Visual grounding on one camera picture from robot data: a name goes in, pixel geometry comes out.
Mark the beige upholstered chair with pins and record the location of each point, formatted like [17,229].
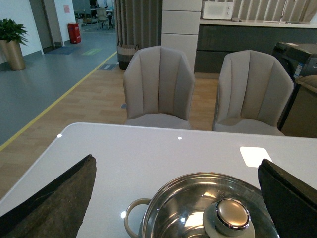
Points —
[253,90]
[158,87]

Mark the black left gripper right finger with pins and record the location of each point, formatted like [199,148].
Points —
[291,203]

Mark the gold plant pot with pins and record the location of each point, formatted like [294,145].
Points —
[13,54]

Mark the left beige upholstered chair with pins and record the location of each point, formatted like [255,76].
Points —
[158,87]

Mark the red cabinet box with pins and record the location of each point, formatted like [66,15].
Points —
[74,33]

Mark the white microwave oven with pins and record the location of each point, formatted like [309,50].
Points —
[212,10]

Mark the white pillar cabinet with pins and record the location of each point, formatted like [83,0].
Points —
[180,26]

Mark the grey kitchen counter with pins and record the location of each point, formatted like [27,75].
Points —
[216,39]

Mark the stainless steel pot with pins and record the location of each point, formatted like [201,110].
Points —
[183,198]

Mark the glass pot lid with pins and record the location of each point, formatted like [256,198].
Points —
[223,213]

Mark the right beige upholstered chair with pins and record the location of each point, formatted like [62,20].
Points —
[253,90]

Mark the green potted plant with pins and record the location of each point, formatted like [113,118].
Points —
[11,31]

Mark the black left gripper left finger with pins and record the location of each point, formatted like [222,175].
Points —
[58,209]

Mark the grey office chair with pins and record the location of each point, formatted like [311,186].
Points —
[103,17]

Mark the blue floor mat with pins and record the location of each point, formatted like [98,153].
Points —
[62,51]

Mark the woven laundry basket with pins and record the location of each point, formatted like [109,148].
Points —
[125,53]

